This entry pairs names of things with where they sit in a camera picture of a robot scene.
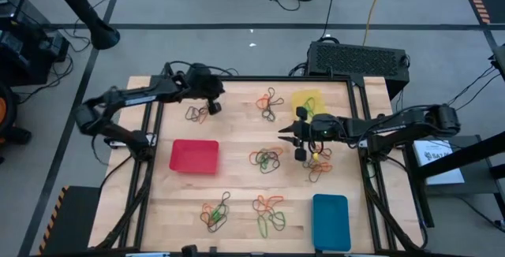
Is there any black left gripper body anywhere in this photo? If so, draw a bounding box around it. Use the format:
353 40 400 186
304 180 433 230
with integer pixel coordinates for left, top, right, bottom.
183 63 226 116

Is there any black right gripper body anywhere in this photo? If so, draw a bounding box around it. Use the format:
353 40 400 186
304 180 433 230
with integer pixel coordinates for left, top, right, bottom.
294 106 348 162

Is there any yellow plastic basket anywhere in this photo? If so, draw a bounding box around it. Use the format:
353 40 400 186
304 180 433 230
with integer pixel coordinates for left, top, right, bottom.
290 88 328 124

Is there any red plastic basket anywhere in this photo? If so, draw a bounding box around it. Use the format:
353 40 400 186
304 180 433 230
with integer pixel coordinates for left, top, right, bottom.
168 138 220 176

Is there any black computer case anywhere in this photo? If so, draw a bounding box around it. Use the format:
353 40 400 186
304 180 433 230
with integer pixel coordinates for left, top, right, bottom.
306 40 410 100

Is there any blue plastic basket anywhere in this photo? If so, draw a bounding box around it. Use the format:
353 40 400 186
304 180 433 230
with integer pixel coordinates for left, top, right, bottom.
311 193 352 253

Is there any white printed sheet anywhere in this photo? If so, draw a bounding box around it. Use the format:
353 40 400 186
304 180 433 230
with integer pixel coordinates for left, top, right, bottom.
412 139 466 186

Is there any black floor stand pole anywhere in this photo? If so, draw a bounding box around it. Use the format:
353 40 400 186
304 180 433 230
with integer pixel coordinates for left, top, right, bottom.
41 0 122 51

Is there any black metal beam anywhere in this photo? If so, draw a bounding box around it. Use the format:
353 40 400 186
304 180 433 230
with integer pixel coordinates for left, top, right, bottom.
410 129 505 180

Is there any dark grey floor platform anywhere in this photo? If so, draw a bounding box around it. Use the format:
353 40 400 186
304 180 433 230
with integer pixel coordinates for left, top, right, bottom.
402 133 505 226

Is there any black equipment cart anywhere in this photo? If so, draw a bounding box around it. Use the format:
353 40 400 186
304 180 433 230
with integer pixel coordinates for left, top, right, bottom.
0 0 71 87

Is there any grey device edge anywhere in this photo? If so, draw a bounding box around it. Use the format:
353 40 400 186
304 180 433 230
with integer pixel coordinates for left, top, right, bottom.
488 43 505 80

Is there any orange black wheeled machine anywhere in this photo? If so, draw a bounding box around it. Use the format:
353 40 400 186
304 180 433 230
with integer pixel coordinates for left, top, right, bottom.
0 81 32 163

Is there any black aluminium table frame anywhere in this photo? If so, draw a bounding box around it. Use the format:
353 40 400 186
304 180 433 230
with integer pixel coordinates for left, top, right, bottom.
94 61 431 252

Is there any black hanging cable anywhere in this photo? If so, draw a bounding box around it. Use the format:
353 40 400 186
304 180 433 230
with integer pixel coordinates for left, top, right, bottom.
318 0 339 41

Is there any yellow hanging cable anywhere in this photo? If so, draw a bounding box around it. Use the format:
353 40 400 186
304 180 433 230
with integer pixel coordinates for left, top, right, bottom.
361 0 390 47

